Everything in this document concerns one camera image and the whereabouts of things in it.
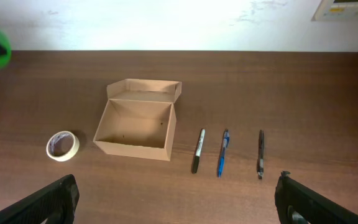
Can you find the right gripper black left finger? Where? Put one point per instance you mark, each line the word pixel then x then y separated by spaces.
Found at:
pixel 55 203

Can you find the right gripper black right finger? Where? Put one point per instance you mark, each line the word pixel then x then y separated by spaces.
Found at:
pixel 296 203

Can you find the cream masking tape roll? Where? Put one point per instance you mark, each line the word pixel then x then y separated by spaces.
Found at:
pixel 52 142

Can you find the brown cardboard box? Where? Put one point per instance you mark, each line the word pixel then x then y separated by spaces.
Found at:
pixel 139 119

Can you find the black and white sharpie marker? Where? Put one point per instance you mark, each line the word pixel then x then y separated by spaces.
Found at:
pixel 196 159

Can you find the black ballpoint pen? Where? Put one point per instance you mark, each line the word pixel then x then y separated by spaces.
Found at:
pixel 260 164

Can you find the white wall control panel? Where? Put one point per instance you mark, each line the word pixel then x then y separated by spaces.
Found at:
pixel 336 10

